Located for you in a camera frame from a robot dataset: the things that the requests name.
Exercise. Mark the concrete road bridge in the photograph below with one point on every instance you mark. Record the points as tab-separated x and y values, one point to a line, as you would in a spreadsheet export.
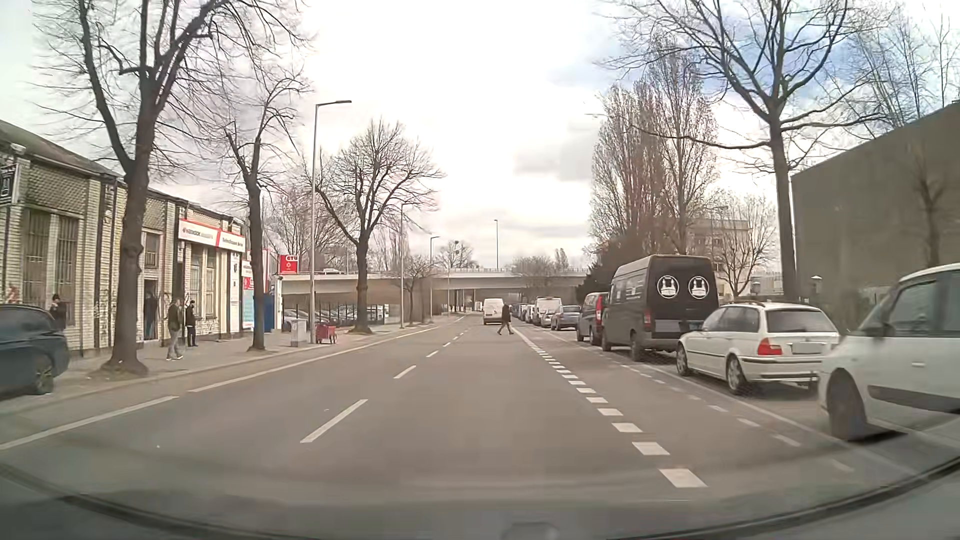
450	283

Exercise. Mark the white van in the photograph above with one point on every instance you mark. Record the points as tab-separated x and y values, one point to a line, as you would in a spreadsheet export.
493	310

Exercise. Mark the person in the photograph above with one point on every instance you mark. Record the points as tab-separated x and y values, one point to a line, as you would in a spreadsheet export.
58	311
506	318
174	328
190	322

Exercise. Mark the row of parked cars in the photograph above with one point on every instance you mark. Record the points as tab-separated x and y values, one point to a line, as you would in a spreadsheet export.
546	310

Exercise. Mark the dark red car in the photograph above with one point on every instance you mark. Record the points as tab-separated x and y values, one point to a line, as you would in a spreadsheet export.
592	316

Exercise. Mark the grey asphalt road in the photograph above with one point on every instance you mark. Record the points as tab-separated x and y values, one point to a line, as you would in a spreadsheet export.
480	405

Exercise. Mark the red cart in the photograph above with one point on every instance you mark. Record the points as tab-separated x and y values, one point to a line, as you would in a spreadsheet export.
326	333

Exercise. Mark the dark grey van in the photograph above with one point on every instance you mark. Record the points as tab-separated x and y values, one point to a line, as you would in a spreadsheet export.
656	304

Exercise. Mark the red square sign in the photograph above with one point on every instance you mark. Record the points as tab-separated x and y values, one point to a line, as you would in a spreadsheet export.
289	264

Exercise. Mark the grey street cabinet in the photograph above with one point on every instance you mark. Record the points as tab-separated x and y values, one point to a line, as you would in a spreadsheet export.
298	332

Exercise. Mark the tall bare poplar trees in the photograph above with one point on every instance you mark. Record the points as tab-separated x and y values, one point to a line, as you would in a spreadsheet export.
651	180

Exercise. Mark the road markings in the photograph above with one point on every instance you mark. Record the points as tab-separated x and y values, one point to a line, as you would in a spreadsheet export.
333	421

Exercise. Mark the car's own bonnet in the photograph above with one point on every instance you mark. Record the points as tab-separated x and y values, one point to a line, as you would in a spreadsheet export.
480	517

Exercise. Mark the grey pavement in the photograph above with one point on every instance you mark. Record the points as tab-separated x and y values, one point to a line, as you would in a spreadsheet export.
210	356

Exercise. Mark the white estate car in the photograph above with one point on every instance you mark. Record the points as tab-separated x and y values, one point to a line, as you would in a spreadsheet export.
757	341

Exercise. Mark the large bare tree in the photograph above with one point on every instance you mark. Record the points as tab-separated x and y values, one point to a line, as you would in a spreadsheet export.
784	217
133	247

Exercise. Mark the dark grey building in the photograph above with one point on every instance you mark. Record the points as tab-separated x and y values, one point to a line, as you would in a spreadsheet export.
870	217

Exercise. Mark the pale brick building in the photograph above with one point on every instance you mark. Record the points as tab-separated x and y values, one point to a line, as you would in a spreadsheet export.
67	247

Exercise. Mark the dark blue car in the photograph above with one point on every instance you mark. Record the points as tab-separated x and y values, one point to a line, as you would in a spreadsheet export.
26	349

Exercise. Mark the tall lamp post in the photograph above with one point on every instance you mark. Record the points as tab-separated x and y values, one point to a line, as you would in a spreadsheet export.
313	225

